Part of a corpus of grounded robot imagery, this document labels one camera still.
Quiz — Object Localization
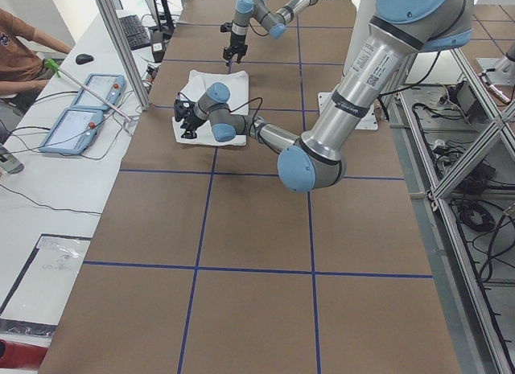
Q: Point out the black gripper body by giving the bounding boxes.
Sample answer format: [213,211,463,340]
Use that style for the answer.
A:
[229,32,246,51]
[183,113,204,132]

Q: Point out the white long-sleeve printed shirt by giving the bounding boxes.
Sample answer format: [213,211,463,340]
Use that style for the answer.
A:
[172,70,249,146]

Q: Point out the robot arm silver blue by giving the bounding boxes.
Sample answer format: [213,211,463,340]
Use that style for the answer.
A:
[174,0,474,192]
[220,0,319,66]

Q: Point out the black power adapter with label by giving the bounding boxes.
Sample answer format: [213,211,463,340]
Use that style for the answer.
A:
[150,30,166,63]

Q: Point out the upper blue teach pendant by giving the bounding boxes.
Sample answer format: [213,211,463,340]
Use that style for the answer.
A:
[71,73,126,113]

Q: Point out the blue teach pendant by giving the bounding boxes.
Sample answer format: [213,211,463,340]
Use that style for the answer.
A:
[39,108,104,155]
[71,73,126,113]

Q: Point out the black keyboard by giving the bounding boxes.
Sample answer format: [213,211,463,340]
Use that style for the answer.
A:
[118,14,150,51]

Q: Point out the lower blue teach pendant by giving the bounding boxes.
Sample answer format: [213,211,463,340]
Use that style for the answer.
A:
[39,108,104,155]

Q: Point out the black computer mouse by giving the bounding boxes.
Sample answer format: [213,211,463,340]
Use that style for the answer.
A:
[75,53,94,65]

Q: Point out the stick with green grip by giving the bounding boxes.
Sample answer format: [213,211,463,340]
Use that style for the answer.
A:
[43,59,133,123]

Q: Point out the person in brown shirt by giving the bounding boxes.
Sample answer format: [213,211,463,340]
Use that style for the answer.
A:
[1,10,72,113]

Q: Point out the clear plastic document sleeve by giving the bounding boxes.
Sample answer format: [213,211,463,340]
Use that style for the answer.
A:
[1,233,91,339]

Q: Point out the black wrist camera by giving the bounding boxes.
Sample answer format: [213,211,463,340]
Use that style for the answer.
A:
[174,99,196,122]
[220,22,233,33]

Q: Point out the white camera mast with base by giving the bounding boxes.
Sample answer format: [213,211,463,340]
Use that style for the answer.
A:
[317,0,378,130]

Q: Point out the aluminium frame post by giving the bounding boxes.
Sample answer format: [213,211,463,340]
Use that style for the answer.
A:
[95,0,150,111]

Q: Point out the aluminium side frame rail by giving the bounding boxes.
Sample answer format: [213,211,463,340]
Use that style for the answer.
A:
[385,39,515,374]

